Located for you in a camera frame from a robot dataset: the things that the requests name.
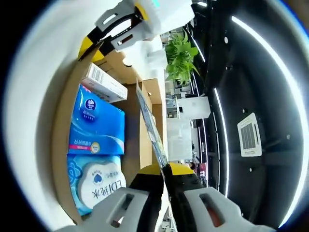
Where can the blue soft tissue pack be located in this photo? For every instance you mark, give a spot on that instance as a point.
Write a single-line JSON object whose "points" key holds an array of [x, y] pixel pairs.
{"points": [[99, 128]]}

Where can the ceiling light strip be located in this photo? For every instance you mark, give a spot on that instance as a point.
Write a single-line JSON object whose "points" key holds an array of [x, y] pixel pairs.
{"points": [[241, 23], [215, 94]]}

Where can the light blue cotton pad pack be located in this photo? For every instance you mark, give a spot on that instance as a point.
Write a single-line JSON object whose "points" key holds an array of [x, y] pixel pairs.
{"points": [[96, 183]]}

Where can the white barcode carton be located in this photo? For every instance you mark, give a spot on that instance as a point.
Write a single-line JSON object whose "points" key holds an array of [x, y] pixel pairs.
{"points": [[106, 87]]}

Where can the brown cardboard shoe box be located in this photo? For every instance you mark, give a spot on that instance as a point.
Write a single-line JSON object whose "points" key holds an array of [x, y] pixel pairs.
{"points": [[132, 135]]}

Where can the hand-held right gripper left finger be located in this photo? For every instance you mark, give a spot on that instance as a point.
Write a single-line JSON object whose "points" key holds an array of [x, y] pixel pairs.
{"points": [[149, 183]]}

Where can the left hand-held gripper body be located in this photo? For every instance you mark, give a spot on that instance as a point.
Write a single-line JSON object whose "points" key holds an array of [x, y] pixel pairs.
{"points": [[169, 14]]}

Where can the dark blue printed soft pack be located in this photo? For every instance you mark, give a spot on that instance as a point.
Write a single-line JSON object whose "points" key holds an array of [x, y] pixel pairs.
{"points": [[150, 125]]}

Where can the ceiling air conditioner vent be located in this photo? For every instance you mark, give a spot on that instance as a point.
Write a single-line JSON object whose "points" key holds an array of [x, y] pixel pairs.
{"points": [[249, 134]]}

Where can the potted green plant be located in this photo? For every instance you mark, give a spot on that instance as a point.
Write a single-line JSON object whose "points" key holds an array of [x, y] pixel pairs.
{"points": [[181, 58]]}

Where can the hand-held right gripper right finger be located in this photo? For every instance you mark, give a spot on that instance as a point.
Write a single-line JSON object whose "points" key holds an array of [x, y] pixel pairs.
{"points": [[186, 178]]}

